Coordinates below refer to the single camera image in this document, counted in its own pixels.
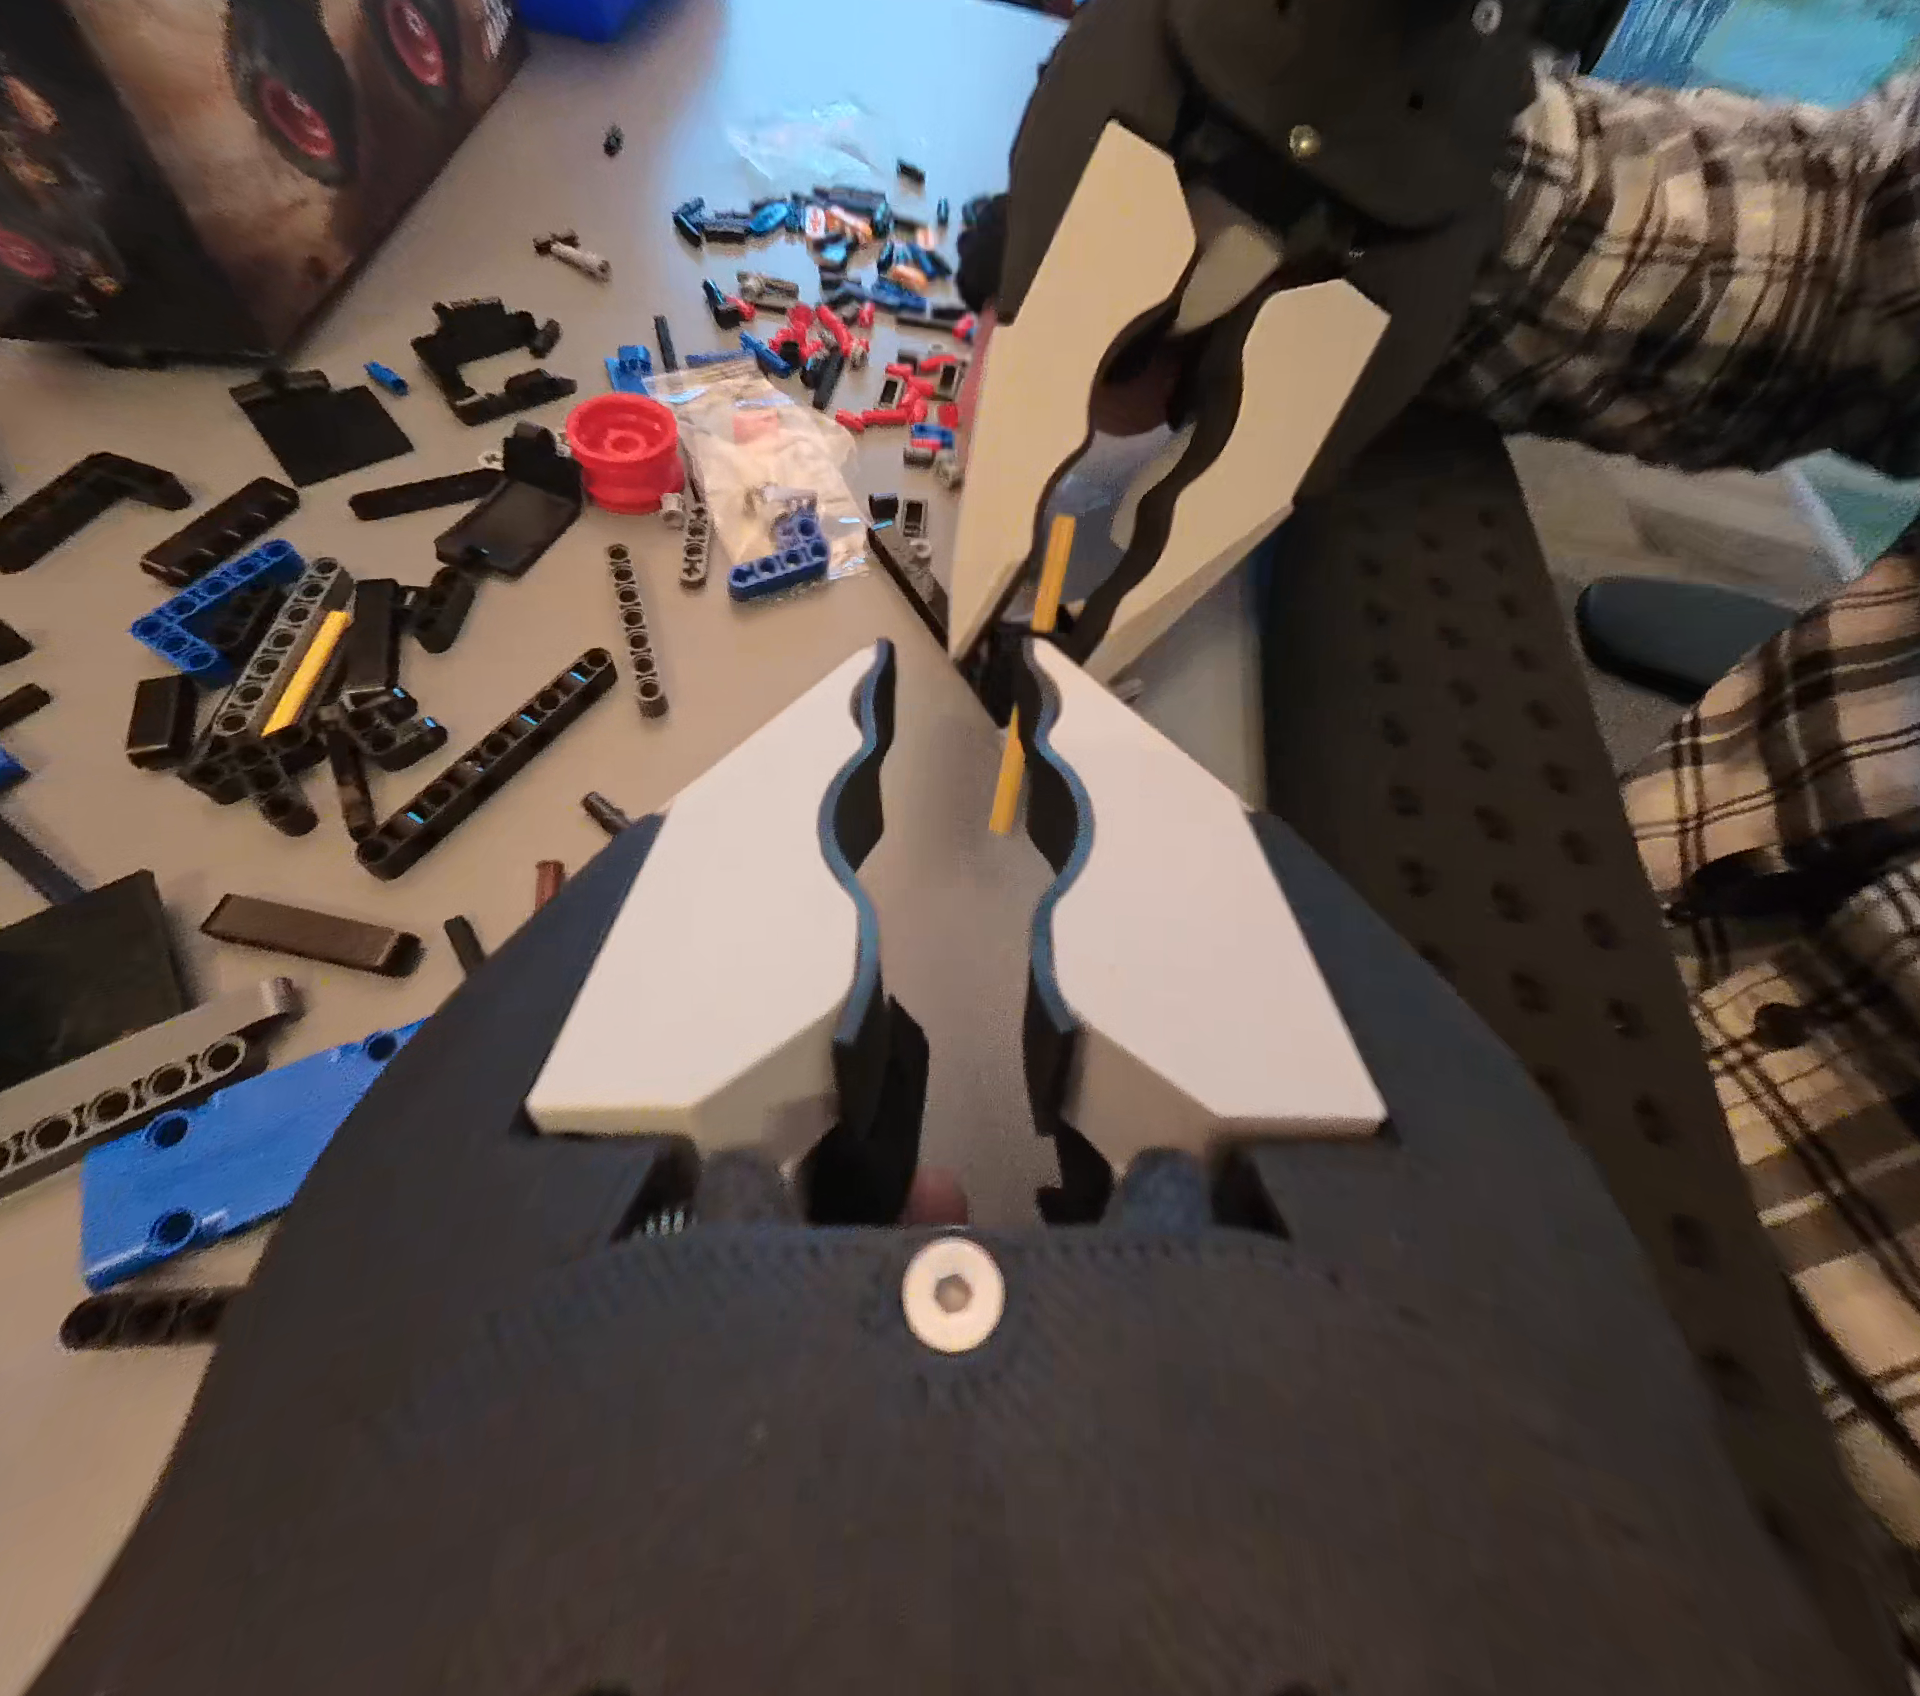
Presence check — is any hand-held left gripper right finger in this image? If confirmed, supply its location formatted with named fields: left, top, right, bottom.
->
left=1020, top=636, right=1390, bottom=1223

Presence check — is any red wheel hub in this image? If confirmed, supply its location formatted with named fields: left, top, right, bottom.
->
left=563, top=392, right=688, bottom=512

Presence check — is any black square panel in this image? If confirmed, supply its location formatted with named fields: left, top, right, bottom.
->
left=228, top=370, right=415, bottom=486

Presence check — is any pile of black and blue bricks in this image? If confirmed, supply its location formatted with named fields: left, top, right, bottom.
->
left=0, top=291, right=633, bottom=1352

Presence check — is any grey desk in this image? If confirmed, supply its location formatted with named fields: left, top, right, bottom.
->
left=0, top=0, right=1278, bottom=1652

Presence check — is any black toy set box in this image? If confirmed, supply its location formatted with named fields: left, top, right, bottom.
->
left=0, top=0, right=532, bottom=362

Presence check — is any person's right forearm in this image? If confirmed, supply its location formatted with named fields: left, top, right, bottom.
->
left=1432, top=69, right=1920, bottom=480

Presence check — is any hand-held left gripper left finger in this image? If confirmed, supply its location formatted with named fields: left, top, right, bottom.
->
left=525, top=636, right=932, bottom=1223

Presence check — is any black curved panel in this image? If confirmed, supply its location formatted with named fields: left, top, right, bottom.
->
left=435, top=424, right=585, bottom=576

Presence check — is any pile of red and blue connectors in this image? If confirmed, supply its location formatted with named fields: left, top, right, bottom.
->
left=671, top=156, right=992, bottom=481

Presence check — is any person in plaid shirt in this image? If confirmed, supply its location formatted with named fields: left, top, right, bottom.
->
left=1622, top=555, right=1920, bottom=1607

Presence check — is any crumpled clear plastic bag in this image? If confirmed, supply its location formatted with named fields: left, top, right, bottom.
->
left=726, top=99, right=878, bottom=182

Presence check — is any blue angled beam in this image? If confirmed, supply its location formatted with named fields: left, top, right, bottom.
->
left=129, top=538, right=309, bottom=684
left=728, top=509, right=832, bottom=604

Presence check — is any clear bag of parts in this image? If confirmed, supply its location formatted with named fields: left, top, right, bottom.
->
left=653, top=361, right=871, bottom=604

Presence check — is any short yellow axle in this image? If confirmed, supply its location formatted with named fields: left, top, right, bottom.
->
left=262, top=607, right=354, bottom=738

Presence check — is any yellow axle with black connector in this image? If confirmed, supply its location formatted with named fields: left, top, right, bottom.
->
left=989, top=509, right=1080, bottom=838

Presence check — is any dark grey long beam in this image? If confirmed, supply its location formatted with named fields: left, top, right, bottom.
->
left=604, top=542, right=674, bottom=721

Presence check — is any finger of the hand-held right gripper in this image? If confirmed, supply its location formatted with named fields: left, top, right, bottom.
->
left=1070, top=273, right=1398, bottom=687
left=944, top=122, right=1197, bottom=663

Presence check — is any blue rectangular panel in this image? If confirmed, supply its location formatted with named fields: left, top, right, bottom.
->
left=78, top=1017, right=429, bottom=1291

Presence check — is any black dotted mat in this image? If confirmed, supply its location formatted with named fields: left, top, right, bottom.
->
left=1260, top=420, right=1920, bottom=1696

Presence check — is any black chair armrest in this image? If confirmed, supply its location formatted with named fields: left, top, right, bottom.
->
left=1574, top=574, right=1804, bottom=703

